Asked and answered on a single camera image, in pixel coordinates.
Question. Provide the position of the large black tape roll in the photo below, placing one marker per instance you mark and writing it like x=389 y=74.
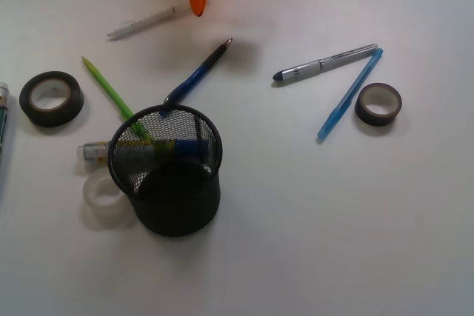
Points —
x=51 y=99

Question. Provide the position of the dark blue pen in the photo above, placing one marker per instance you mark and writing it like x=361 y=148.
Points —
x=185 y=87

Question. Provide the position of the white pen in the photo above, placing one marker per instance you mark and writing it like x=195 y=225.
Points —
x=135 y=26

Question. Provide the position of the blue cap marker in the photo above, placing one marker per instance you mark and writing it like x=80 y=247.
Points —
x=96 y=151

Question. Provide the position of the small dark tape roll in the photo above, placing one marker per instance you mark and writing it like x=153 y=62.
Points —
x=378 y=104

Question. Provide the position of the black cap marker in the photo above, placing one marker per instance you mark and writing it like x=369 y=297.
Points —
x=4 y=110

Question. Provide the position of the light blue pen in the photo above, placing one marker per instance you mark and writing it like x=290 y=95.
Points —
x=346 y=101

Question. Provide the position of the black mesh pen holder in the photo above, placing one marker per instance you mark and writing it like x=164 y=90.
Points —
x=166 y=160

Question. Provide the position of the green pen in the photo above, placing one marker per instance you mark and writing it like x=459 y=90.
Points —
x=125 y=112

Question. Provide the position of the silver pen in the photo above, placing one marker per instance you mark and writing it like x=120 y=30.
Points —
x=322 y=65

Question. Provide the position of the clear tape roll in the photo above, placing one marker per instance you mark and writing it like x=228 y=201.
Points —
x=105 y=200

